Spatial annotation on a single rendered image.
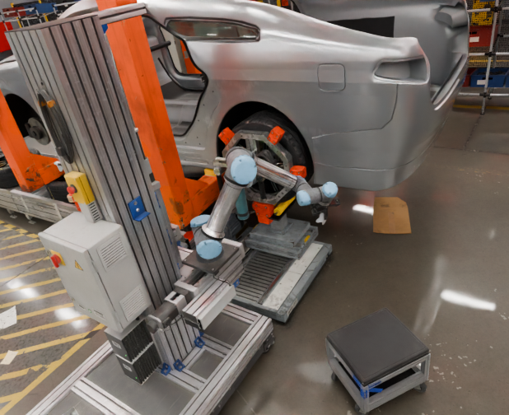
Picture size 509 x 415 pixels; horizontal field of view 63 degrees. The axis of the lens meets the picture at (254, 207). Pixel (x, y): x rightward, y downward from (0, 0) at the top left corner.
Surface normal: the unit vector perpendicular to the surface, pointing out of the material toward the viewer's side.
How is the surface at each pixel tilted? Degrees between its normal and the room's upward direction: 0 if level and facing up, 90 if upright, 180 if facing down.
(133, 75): 90
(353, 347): 0
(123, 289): 90
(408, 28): 90
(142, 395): 0
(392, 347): 0
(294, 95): 90
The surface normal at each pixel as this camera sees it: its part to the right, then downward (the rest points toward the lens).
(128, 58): -0.51, 0.51
